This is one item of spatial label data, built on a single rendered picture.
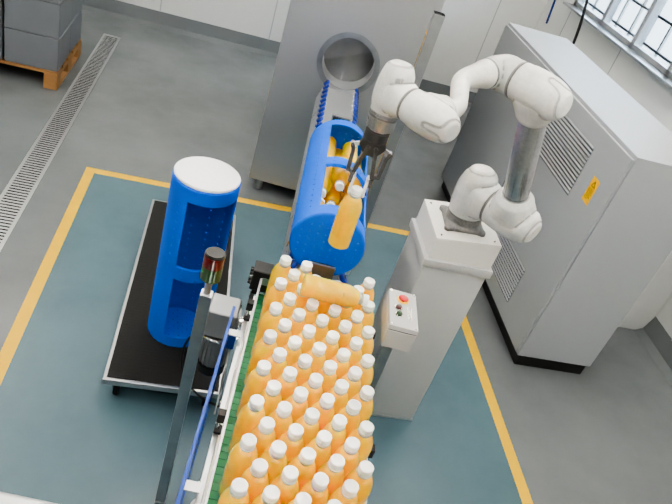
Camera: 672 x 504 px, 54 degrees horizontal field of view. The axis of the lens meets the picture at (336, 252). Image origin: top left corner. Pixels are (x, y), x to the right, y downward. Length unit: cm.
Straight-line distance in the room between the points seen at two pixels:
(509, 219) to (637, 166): 109
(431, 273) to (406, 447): 96
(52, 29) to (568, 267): 401
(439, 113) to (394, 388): 179
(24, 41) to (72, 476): 360
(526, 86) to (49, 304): 251
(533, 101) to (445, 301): 107
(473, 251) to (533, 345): 140
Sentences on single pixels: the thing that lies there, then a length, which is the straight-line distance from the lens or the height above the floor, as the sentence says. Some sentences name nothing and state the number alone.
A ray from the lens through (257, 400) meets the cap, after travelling 178.
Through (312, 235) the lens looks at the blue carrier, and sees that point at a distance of 243.
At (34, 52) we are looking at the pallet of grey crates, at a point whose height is 26.
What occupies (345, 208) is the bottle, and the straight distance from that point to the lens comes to 211.
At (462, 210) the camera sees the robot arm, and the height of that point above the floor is 121.
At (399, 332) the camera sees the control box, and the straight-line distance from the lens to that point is 222.
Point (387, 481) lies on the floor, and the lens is 322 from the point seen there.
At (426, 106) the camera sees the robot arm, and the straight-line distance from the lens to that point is 185.
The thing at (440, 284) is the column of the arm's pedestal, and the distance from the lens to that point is 290.
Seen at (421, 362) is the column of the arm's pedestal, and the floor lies 41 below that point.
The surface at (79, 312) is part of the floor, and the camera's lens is 359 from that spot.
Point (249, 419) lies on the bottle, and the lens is 180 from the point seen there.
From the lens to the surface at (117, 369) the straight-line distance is 312.
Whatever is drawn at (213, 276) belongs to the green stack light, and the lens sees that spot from 200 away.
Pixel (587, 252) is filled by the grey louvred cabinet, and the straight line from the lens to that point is 377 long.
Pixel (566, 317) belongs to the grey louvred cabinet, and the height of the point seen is 42.
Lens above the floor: 243
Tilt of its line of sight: 33 degrees down
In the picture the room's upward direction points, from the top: 19 degrees clockwise
